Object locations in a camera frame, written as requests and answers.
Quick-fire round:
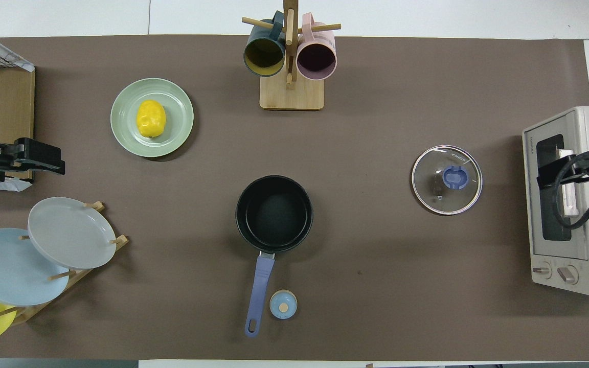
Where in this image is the glass lid blue knob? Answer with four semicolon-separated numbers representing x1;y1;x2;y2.
411;145;483;215

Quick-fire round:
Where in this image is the yellow potato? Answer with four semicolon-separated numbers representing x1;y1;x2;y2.
137;100;167;138

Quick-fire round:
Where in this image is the grey plate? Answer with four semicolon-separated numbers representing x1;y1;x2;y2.
28;197;117;270

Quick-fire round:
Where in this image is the light blue plate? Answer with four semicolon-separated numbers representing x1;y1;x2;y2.
0;228;70;307

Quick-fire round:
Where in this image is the wooden plate rack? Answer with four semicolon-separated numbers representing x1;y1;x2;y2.
0;201;129;326

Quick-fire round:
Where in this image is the green plate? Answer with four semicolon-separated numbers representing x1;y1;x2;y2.
110;78;194;158

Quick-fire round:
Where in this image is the wooden shelf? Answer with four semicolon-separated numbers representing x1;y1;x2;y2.
0;38;36;180

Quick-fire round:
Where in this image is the brown table mat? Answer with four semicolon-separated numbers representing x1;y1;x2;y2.
0;35;589;361

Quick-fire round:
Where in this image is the dark teal mug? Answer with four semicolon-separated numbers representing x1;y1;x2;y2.
243;11;286;78

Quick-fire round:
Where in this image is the pink mug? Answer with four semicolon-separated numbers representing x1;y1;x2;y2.
296;13;337;81

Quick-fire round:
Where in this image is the wooden mug tree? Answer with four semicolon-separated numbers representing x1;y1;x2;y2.
242;0;342;111

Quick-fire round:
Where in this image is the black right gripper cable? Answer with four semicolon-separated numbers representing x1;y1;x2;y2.
552;150;589;229

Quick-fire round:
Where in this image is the black wire basket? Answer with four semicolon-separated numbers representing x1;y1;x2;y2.
0;43;24;71

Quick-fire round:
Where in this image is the black pot blue handle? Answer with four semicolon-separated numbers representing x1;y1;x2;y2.
235;175;314;337

